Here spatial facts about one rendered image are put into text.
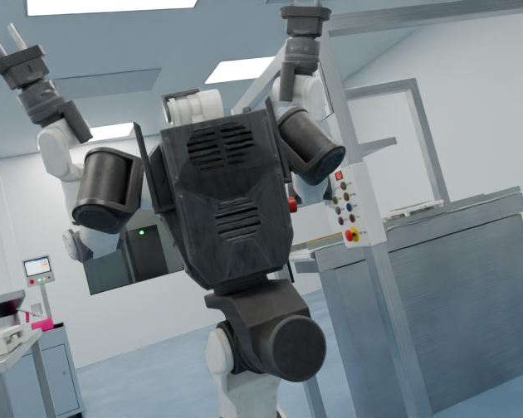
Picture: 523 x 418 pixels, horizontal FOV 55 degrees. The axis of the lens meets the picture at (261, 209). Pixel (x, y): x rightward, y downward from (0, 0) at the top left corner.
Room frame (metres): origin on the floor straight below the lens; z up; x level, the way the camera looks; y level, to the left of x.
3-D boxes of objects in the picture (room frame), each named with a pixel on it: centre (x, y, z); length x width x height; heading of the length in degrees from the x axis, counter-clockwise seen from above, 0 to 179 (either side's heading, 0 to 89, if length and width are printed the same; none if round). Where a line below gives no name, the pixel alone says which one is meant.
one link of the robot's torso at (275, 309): (1.01, 0.05, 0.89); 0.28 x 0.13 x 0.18; 24
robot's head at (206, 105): (1.10, 0.08, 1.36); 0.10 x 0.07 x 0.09; 103
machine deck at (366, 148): (2.61, -0.39, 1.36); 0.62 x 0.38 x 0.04; 109
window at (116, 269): (7.17, 1.93, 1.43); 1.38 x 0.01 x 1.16; 114
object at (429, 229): (2.73, -0.75, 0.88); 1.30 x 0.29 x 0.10; 109
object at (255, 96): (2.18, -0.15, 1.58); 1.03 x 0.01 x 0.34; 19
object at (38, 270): (4.47, 2.04, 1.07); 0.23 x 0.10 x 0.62; 114
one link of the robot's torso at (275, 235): (1.04, 0.07, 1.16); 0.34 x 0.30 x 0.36; 103
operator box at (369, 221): (1.66, -0.30, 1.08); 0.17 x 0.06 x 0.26; 19
